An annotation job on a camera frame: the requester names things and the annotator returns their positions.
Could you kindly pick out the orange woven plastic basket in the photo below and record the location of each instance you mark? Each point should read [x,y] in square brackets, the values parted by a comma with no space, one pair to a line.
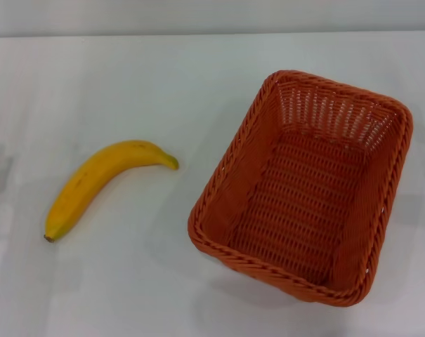
[296,196]

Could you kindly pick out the yellow banana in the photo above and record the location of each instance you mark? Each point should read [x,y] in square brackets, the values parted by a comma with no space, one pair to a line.
[92,175]

